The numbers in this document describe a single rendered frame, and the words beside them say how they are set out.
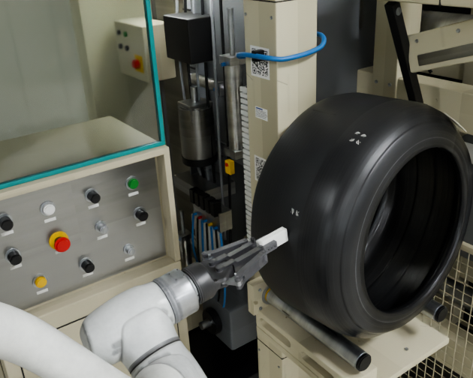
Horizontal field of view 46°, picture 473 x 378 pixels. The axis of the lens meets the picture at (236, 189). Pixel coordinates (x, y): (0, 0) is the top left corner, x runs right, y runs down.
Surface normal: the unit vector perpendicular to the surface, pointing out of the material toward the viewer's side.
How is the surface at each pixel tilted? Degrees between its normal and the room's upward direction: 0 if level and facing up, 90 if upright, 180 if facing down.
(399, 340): 0
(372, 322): 95
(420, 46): 90
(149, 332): 38
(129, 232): 90
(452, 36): 90
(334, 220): 71
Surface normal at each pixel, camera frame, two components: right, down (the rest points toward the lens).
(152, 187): 0.58, 0.32
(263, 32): -0.82, 0.28
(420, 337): -0.05, -0.91
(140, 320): 0.25, -0.47
